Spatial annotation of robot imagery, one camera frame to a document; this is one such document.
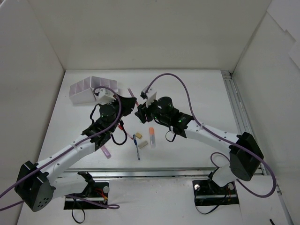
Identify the red ballpoint pen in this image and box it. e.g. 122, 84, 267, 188
118, 121, 133, 140

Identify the blue ballpoint pen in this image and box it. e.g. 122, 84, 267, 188
133, 134, 140, 160

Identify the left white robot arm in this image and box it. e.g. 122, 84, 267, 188
14, 95, 136, 212

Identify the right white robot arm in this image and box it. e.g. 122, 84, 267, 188
135, 97, 264, 193

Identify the orange translucent highlighter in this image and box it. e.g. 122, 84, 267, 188
149, 127, 156, 148

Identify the yellow eraser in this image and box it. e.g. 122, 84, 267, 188
135, 132, 143, 139

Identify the beige eraser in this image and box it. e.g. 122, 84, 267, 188
138, 141, 149, 149

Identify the white desk organizer container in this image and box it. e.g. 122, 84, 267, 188
69, 75, 120, 105

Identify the pink highlighter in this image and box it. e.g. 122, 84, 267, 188
101, 146, 111, 159

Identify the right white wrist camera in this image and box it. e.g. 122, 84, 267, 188
140, 86, 157, 108

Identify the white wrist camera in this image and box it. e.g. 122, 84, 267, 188
140, 86, 157, 108
93, 88, 115, 104

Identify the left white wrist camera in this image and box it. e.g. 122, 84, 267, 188
93, 88, 115, 104

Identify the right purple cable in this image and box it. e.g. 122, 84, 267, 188
144, 73, 277, 199

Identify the aluminium table rail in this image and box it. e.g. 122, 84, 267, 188
62, 167, 215, 180

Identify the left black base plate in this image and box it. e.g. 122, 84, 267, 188
63, 181, 109, 210

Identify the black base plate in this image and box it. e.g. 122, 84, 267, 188
63, 181, 109, 210
192, 180, 240, 206

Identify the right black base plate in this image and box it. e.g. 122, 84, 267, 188
192, 180, 240, 206

